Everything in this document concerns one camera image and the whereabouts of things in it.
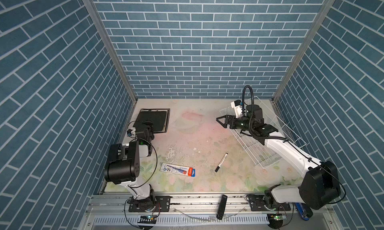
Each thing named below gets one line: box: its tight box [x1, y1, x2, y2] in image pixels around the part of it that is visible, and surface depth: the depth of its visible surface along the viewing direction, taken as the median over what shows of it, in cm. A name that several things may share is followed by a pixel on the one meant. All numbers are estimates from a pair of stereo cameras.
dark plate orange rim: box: [133, 108, 170, 134], surface depth 107 cm
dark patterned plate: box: [133, 108, 170, 134], surface depth 107 cm
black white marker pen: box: [214, 152, 229, 173], surface depth 89 cm
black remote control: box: [216, 194, 228, 220], surface depth 75 cm
